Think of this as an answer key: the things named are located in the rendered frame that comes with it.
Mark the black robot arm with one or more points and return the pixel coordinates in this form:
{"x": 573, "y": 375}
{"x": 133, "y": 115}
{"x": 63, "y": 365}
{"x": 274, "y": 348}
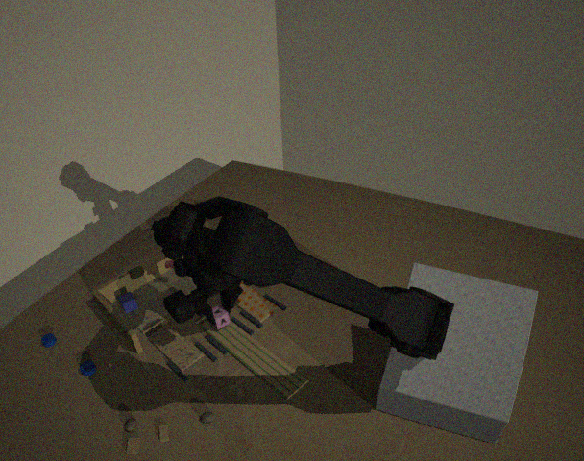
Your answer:
{"x": 249, "y": 247}

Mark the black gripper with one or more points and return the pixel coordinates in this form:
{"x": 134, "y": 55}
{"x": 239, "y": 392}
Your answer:
{"x": 182, "y": 307}

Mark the pink cube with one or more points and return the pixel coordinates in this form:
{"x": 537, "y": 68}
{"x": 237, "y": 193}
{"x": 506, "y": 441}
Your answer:
{"x": 221, "y": 316}

